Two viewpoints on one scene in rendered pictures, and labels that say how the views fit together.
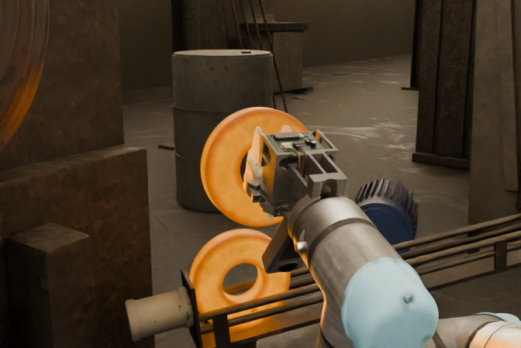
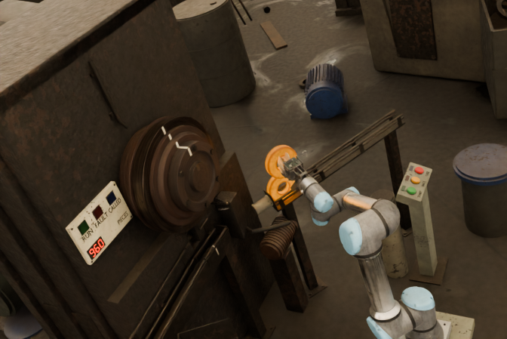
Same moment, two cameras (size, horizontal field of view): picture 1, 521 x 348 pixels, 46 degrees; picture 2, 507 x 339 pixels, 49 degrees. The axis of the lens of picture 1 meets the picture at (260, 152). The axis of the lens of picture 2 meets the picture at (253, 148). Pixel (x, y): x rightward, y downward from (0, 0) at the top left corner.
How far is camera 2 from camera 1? 178 cm
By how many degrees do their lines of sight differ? 19
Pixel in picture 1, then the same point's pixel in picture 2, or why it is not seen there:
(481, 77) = not seen: outside the picture
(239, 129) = (274, 156)
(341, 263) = (311, 195)
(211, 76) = (198, 29)
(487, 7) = not seen: outside the picture
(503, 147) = (382, 24)
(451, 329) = (339, 196)
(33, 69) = not seen: hidden behind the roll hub
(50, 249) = (231, 201)
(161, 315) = (263, 205)
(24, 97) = not seen: hidden behind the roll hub
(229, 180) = (275, 170)
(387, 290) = (321, 200)
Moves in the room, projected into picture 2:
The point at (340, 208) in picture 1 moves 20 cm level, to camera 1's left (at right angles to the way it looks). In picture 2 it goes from (308, 181) to (262, 196)
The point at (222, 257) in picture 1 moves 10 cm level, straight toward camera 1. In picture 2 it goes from (275, 183) to (281, 195)
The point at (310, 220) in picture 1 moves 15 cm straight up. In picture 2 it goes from (302, 186) to (293, 156)
